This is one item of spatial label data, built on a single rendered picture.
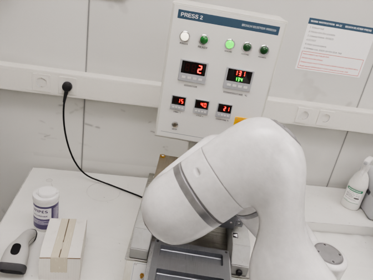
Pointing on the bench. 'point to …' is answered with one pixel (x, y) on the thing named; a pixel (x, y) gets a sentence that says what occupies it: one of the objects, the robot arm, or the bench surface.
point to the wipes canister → (45, 206)
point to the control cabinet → (216, 69)
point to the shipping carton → (62, 249)
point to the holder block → (188, 263)
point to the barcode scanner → (18, 253)
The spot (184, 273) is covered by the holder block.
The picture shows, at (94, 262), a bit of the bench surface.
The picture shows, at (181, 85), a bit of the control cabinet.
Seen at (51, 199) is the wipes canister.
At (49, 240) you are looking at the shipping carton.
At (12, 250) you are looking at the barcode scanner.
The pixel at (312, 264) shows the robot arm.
